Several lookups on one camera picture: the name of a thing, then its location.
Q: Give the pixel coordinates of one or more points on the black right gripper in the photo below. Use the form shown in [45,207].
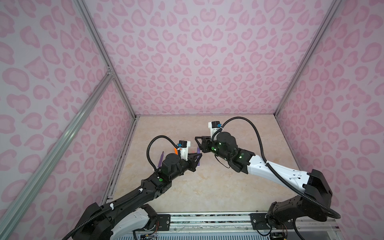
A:
[204,146]

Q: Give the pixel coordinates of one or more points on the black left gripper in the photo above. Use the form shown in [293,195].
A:
[188,162]

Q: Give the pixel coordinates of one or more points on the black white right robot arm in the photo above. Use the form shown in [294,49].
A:
[313,194]

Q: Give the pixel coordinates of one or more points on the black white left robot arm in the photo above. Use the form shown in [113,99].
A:
[97,222]

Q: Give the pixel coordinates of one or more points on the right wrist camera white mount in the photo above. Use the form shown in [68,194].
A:
[214,126]

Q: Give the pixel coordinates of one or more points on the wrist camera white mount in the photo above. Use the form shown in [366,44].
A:
[183,148]
[214,126]

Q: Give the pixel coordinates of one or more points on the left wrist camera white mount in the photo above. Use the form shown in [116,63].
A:
[183,148]

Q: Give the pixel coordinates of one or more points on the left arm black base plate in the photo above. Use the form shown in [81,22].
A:
[159,222]

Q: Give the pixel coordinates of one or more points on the aluminium front rail frame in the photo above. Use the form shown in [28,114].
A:
[224,226]

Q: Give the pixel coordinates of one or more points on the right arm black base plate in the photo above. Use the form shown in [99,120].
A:
[260,222]

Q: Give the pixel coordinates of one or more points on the diagonal aluminium wall strut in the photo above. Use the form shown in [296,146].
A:
[21,204]

